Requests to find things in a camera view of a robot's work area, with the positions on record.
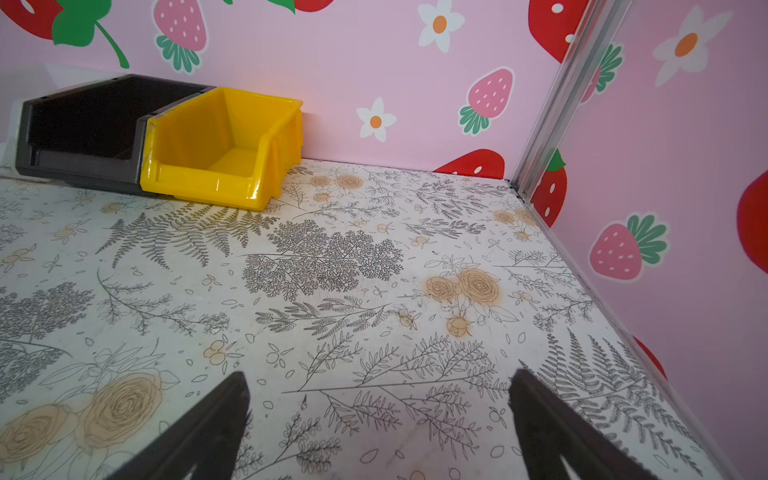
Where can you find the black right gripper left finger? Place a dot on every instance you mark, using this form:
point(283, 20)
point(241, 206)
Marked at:
point(203, 443)

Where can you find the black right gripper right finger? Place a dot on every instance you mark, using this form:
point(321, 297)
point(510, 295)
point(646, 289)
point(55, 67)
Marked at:
point(557, 443)

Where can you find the yellow plastic storage bin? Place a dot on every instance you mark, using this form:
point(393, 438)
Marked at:
point(224, 147)

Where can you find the black plastic storage bin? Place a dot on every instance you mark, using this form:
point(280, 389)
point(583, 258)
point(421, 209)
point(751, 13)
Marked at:
point(92, 136)

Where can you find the aluminium right corner post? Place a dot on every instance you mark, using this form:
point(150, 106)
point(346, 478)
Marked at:
point(596, 30)

